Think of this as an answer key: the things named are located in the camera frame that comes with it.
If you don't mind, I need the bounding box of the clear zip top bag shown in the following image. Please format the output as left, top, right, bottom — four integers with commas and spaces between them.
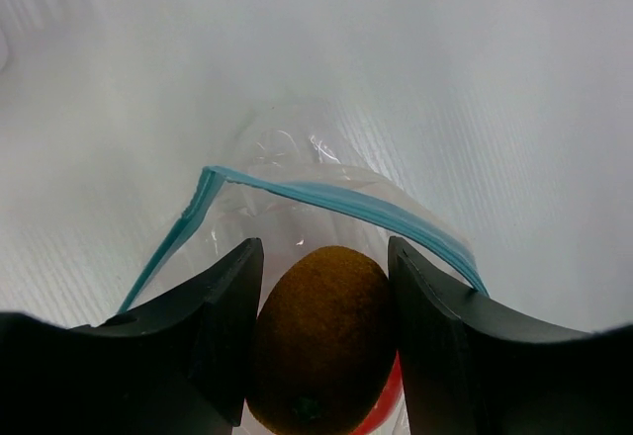
121, 103, 485, 310

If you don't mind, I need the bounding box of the fake red apple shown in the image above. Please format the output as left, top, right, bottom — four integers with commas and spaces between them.
353, 354, 403, 435

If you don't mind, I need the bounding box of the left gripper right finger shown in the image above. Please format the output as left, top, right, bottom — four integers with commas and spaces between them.
389, 237, 632, 434

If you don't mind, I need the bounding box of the fake brown kiwi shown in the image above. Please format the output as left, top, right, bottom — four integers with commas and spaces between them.
246, 246, 397, 434

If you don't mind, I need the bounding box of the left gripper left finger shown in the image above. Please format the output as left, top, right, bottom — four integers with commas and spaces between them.
1, 238, 264, 434

